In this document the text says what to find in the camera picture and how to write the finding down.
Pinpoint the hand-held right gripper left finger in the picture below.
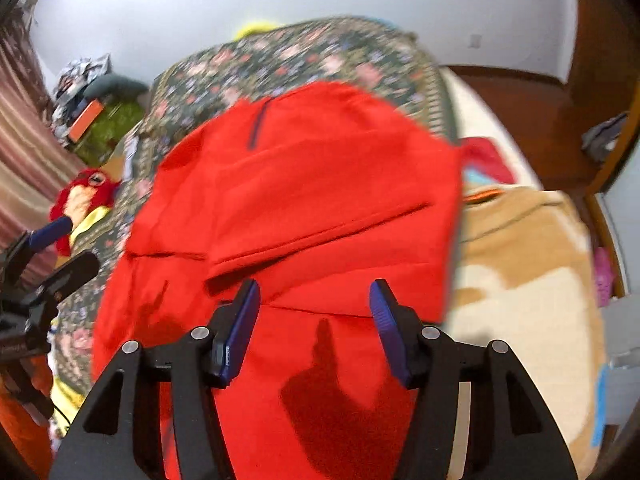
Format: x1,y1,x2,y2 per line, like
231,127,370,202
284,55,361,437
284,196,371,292
48,279,262,480

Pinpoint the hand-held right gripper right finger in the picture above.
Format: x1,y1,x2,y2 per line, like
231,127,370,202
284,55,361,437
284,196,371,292
369,278,583,480

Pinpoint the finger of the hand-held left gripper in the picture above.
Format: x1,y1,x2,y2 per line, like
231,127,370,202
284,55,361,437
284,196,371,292
0,216,74,283
27,251,100,303

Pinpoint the yellow garment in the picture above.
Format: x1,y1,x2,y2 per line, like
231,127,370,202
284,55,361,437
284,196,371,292
69,205,111,250

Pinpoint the red knitted garment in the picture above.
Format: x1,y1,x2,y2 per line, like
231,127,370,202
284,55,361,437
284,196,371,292
48,167,122,257

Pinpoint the striped brown curtain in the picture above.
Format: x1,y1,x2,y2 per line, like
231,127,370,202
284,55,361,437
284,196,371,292
0,6,87,283

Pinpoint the orange cloth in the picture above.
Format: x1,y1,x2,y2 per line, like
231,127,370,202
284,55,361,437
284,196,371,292
0,354,55,466

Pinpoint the orange box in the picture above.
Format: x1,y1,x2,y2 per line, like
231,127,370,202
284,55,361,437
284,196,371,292
66,100,105,144

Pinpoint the green patterned cloth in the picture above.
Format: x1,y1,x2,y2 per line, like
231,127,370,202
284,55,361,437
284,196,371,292
75,100,147,167

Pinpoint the grey pillow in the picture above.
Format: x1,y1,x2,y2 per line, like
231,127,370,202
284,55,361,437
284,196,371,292
82,74,150,102

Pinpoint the pile of clutter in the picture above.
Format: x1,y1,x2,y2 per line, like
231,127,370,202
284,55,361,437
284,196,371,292
50,52,113,128

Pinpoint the tan and cream blanket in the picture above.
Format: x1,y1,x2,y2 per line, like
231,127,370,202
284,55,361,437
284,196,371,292
440,185,610,480

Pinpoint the small red cloth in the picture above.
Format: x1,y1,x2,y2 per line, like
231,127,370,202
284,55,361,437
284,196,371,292
457,136,517,187

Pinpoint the pink item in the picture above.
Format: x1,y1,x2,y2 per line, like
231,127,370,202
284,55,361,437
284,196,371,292
594,247,614,307

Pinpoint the grey panel with blue tape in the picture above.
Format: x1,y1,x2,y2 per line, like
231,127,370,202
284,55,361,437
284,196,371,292
594,294,640,447

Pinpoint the white mattress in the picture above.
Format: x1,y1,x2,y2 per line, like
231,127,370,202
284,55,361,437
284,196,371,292
439,66,547,192

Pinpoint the dark floral blanket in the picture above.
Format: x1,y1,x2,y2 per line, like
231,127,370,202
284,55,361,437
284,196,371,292
47,16,462,441

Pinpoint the grey cloth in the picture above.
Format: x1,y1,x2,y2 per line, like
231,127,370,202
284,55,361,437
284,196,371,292
581,112,629,164

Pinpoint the yellow hoop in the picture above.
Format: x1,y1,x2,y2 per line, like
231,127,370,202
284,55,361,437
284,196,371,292
235,20,279,40

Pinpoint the brown wooden door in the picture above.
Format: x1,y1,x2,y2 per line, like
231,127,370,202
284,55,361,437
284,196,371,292
567,0,628,92

